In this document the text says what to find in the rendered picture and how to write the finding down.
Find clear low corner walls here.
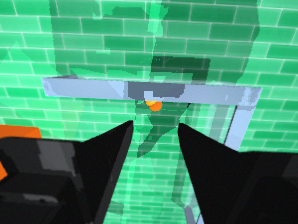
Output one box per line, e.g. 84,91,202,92
52,75,255,224

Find yellow-orange ball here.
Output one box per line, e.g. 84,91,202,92
145,101,157,106

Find orange-brown ball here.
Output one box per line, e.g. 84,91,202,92
148,101,162,111

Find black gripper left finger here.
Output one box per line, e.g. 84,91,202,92
0,120,134,224

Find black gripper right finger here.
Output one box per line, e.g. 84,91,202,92
178,123,298,224

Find light blue l-shaped wall top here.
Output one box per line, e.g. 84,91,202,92
40,76,262,151

